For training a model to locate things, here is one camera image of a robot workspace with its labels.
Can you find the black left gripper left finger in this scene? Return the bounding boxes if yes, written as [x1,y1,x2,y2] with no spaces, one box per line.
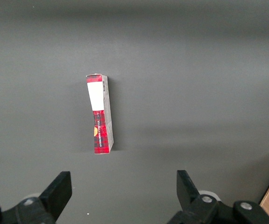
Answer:
[0,171,73,224]

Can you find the red and white carton box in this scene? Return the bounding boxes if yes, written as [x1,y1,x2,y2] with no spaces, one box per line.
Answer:
[85,73,115,155]

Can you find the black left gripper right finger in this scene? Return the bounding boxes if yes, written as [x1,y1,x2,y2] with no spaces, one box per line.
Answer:
[167,170,269,224]

